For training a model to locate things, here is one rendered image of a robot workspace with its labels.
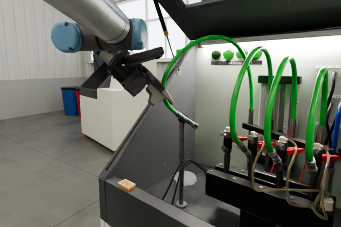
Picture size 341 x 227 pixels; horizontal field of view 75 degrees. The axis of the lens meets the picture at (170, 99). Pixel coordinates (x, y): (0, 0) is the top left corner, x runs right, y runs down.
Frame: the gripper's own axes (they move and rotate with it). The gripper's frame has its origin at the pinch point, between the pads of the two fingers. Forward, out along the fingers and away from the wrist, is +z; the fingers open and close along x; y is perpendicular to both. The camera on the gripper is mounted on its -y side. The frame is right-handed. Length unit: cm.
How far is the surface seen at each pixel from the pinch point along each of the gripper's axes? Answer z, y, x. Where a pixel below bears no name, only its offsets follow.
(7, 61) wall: -310, 102, -568
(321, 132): 35.1, -19.6, 16.5
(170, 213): 19.0, 23.6, 9.8
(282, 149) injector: 30.3, -8.7, 14.6
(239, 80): 7.1, -11.2, 19.2
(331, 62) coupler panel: 30, -46, 8
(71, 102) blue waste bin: -130, 70, -582
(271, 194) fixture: 36.4, 2.2, 13.1
